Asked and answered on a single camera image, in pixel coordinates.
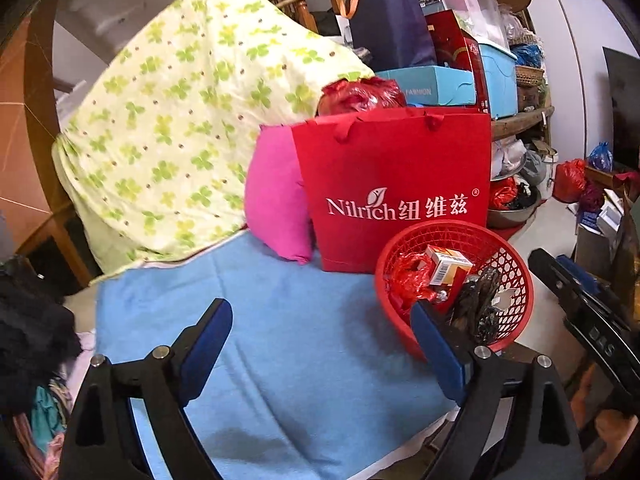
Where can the person's right hand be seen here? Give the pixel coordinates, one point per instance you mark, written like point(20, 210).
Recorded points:
point(616, 430)

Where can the green clover print quilt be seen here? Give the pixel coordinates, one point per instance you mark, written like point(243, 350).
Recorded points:
point(175, 110)

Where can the black cloth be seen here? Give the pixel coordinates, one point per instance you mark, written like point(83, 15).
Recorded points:
point(30, 320)

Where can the orange and white small box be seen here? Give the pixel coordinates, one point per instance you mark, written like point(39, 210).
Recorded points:
point(447, 270)

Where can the dark flat screen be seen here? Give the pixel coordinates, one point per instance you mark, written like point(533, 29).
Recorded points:
point(622, 105)

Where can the wooden shelf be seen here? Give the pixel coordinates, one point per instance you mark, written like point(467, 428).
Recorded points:
point(520, 121)

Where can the pile of colourful clothes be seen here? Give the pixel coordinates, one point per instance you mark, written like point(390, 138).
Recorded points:
point(47, 410)

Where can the dark maroon plastic bag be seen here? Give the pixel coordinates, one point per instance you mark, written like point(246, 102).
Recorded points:
point(592, 199)

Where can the red plastic basket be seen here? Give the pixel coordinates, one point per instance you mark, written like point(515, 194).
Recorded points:
point(515, 305)

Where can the red gift box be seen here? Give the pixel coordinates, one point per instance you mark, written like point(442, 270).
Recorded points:
point(460, 45)

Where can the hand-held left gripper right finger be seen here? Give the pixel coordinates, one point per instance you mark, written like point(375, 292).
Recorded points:
point(440, 355)

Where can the light blue cardboard box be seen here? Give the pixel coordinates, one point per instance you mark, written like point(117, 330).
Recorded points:
point(435, 85)

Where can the red plastic wrapper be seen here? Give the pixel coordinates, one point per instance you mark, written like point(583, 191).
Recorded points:
point(410, 280)

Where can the light blue blanket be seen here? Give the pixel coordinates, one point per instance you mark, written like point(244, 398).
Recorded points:
point(300, 360)

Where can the shiny red plastic bag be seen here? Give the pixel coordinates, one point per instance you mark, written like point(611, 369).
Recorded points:
point(360, 95)

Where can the metal basin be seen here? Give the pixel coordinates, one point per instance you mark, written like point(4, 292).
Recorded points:
point(515, 216)

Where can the woven basket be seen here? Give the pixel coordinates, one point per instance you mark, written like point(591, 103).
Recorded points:
point(530, 76)

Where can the small white paper scrap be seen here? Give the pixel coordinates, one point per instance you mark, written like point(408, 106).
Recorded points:
point(505, 300)

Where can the blue plastic storage bin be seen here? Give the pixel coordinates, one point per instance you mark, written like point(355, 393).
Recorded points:
point(500, 80)

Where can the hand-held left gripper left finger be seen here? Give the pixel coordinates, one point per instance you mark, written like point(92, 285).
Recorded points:
point(200, 355)

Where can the small red plastic bag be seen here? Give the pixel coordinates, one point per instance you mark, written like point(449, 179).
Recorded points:
point(504, 192)

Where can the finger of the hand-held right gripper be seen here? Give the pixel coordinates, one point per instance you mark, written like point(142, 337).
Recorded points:
point(580, 272)
point(550, 272)

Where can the blue plastic bag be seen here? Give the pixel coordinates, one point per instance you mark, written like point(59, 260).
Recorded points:
point(600, 156)
point(526, 55)

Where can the red paper bag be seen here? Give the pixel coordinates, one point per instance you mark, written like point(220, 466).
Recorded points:
point(390, 170)

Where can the navy fabric bag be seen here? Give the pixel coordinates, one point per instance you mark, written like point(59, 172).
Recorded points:
point(390, 25)

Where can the pink pillow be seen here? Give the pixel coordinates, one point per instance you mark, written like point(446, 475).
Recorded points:
point(275, 195)

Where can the dark wrapper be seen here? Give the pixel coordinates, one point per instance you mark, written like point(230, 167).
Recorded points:
point(475, 305)

